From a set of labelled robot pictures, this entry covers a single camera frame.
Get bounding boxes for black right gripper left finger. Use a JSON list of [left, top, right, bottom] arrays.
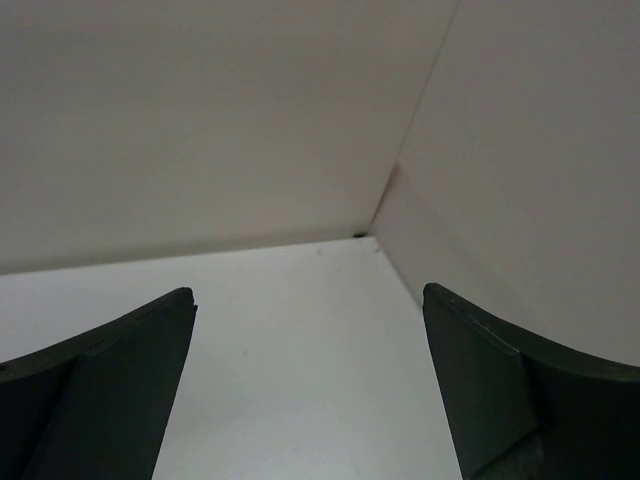
[[1, 287, 197, 479]]

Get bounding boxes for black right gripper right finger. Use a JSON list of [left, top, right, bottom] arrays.
[[423, 283, 639, 479]]

